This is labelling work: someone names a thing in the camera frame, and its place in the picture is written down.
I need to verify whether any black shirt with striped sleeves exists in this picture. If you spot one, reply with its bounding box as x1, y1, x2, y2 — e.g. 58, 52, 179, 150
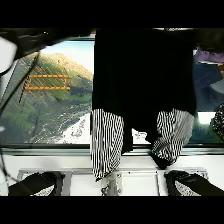
89, 27, 198, 183

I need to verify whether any brown clothes hanger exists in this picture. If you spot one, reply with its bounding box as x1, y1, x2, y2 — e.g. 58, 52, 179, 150
22, 73, 73, 92

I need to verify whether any blue garment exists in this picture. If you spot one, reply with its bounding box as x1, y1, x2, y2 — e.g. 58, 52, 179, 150
193, 62, 224, 112

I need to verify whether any black white speckled garment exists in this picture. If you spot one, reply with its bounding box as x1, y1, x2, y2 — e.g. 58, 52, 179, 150
210, 102, 224, 142

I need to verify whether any purple garment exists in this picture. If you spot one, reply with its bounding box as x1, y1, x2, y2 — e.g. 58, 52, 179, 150
193, 48, 224, 66

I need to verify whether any silver frame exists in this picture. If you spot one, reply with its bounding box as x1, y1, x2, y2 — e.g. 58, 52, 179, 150
0, 147, 224, 197

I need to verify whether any black cable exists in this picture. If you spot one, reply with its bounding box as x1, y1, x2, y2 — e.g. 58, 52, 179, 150
0, 52, 40, 115

